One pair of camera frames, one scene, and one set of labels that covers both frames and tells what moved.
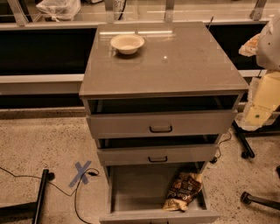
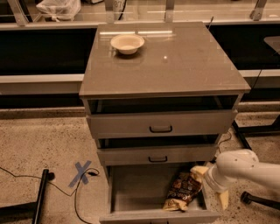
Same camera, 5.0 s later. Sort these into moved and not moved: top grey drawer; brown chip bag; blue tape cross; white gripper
Moved: white gripper
Not moved: brown chip bag; blue tape cross; top grey drawer
